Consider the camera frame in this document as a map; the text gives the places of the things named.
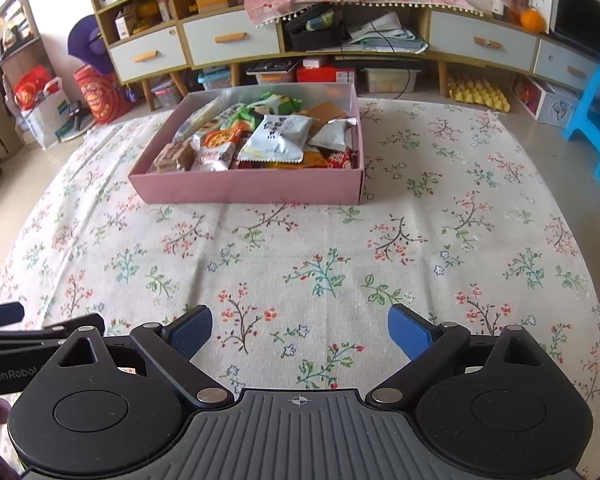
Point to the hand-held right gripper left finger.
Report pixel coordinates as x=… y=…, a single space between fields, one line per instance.
x=190 y=332

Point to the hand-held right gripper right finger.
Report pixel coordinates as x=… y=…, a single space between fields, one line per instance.
x=410 y=330

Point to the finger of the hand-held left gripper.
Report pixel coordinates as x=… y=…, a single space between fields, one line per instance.
x=30 y=332
x=0 y=316

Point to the pink cardboard box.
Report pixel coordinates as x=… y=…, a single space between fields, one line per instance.
x=245 y=187

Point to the small beige cake packet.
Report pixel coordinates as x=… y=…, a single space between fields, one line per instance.
x=172 y=157

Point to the red snack packet white print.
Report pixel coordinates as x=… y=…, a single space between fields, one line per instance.
x=245 y=165
x=330 y=159

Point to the white red biscuit packet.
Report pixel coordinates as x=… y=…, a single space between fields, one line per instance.
x=215 y=152

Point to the yellow snack packet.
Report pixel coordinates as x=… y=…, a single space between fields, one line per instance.
x=280 y=165

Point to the long white biscuit packet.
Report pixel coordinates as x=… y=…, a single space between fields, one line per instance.
x=332 y=135

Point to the silver white snack packet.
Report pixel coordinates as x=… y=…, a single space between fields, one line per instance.
x=275 y=135

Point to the gold snack packet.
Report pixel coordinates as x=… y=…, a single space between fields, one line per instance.
x=325 y=112

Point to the floral tablecloth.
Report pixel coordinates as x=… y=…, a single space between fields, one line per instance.
x=305 y=240

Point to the white shopping bag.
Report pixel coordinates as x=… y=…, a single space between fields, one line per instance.
x=45 y=120

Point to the red gift bag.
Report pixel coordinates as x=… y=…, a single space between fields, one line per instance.
x=30 y=87

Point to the small clear storage box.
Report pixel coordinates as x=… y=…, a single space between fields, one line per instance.
x=166 y=94

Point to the red patterned bag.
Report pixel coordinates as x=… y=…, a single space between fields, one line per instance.
x=100 y=95

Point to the yellow egg tray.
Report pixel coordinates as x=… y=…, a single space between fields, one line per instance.
x=480 y=92

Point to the blue lid storage box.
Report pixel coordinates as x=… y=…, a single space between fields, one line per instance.
x=215 y=80

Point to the white printed carton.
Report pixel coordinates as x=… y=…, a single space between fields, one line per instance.
x=550 y=102

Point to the red box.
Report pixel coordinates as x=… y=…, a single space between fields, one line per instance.
x=325 y=75

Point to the black keyboard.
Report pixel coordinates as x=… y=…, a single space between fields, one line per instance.
x=272 y=66

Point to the blue plastic stool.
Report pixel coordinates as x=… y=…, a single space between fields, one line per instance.
x=595 y=120

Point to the purple hat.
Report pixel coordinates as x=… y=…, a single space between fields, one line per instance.
x=87 y=40

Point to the loose papers pile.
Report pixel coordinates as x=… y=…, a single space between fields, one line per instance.
x=385 y=35

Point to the orange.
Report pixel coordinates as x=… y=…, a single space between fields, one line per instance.
x=532 y=21

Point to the black white microwave oven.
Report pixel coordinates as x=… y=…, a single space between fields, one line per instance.
x=585 y=20

